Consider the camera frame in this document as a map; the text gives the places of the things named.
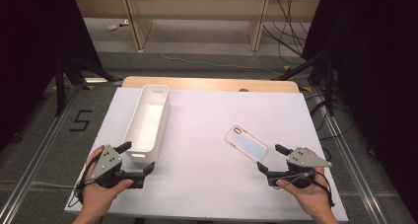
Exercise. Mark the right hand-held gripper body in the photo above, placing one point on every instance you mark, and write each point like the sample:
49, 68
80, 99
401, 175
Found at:
304, 166

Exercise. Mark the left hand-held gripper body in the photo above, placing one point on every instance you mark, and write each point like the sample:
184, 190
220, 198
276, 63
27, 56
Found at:
106, 163

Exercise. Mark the pink-rimmed phone case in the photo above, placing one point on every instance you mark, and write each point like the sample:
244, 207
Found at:
246, 143

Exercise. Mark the white plastic storage bin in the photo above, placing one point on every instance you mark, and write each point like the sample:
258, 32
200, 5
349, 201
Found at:
148, 125

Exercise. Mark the person's right hand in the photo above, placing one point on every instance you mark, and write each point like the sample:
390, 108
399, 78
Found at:
305, 194

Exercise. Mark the person's left hand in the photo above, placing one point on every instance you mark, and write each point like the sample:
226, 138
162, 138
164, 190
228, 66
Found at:
98, 194

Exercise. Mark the white board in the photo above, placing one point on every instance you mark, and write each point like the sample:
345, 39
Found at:
210, 184

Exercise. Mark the black tripod stand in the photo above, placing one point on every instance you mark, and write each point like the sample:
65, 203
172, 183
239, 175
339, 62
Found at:
327, 86
60, 86

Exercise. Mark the dark curtain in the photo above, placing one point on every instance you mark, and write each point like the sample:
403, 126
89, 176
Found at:
29, 53
378, 86

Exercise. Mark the small white floor device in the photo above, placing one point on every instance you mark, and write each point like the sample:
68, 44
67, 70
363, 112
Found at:
112, 27

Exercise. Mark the beige wooden shelf unit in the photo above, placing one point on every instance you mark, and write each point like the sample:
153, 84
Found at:
197, 10

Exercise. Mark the metal floor rail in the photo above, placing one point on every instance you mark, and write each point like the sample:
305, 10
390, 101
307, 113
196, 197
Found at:
351, 164
36, 158

